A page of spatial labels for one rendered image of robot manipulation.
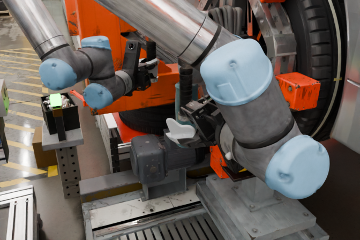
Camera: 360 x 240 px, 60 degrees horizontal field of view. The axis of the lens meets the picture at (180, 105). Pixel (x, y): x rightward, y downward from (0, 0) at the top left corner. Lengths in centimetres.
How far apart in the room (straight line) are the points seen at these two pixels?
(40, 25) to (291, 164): 62
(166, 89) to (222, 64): 118
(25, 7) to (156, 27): 43
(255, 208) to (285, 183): 101
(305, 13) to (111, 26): 80
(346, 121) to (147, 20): 55
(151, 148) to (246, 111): 108
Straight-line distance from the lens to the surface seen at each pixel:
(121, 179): 170
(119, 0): 44
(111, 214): 159
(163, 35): 45
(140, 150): 140
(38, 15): 80
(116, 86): 91
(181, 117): 87
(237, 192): 145
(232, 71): 33
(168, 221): 155
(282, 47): 84
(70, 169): 176
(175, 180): 173
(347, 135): 84
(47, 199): 190
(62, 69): 75
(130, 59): 102
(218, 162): 122
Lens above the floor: 114
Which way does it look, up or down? 24 degrees down
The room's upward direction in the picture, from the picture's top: straight up
